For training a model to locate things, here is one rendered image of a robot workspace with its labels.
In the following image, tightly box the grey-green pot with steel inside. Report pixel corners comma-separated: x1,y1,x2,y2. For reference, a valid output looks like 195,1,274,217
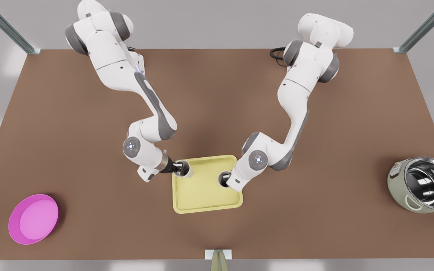
387,157,434,215

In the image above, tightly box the black cable loop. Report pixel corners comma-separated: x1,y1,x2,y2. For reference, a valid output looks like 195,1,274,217
269,47,290,68

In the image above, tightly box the silver frame post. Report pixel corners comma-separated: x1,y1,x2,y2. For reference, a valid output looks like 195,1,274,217
0,0,41,55
393,0,434,54
205,249,233,271

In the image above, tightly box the white IKEA cup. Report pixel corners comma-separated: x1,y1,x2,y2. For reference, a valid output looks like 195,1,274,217
217,171,236,189
174,160,194,178

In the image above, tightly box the pink round bowl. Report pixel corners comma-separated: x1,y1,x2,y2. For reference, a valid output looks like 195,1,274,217
8,194,60,245

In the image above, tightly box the yellow rectangular tray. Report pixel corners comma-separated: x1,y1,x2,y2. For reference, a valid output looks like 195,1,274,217
171,154,244,215

